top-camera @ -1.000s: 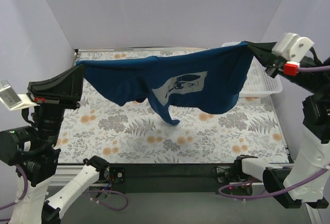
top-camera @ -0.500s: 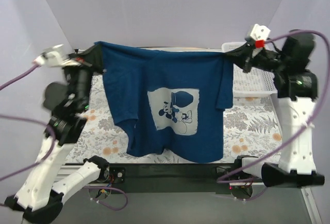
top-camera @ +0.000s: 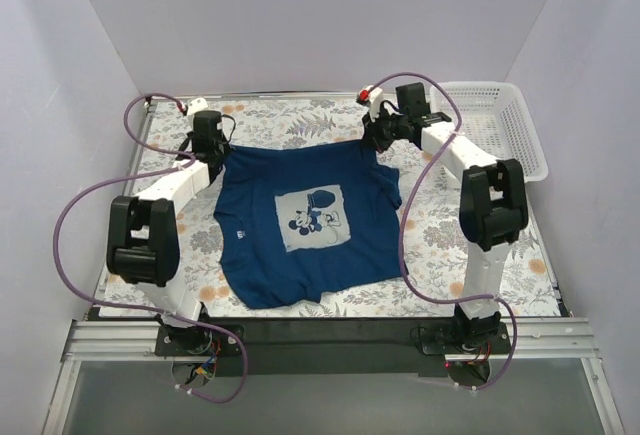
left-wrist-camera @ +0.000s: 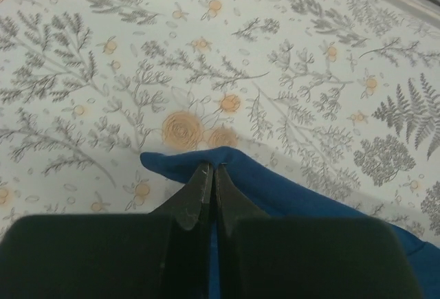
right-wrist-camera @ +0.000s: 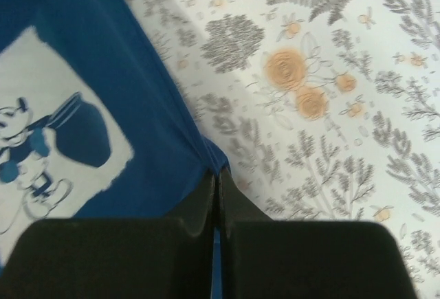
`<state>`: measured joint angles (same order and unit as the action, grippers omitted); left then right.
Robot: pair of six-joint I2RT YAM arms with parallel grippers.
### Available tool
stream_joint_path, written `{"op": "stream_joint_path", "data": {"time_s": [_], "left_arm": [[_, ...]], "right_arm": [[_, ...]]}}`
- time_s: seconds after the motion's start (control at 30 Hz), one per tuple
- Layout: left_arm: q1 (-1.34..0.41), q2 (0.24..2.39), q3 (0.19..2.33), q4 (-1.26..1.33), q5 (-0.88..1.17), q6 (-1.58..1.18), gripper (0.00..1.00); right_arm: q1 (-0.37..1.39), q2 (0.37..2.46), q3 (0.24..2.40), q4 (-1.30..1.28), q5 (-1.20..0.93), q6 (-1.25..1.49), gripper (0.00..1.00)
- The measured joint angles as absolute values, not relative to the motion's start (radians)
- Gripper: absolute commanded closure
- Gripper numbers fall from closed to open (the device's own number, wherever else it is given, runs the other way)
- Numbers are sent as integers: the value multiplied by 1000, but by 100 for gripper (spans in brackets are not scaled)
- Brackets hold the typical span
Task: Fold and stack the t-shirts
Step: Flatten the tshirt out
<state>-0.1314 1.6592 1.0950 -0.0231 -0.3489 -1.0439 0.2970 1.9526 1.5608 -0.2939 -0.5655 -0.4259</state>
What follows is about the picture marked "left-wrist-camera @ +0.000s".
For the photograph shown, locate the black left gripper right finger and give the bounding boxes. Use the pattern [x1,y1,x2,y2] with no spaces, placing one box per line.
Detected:
[214,166,269,298]

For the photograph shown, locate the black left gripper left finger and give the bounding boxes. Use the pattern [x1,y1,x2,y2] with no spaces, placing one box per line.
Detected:
[147,163,213,298]

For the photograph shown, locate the floral patterned table mat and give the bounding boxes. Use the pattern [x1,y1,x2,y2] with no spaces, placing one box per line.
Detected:
[1,0,439,244]

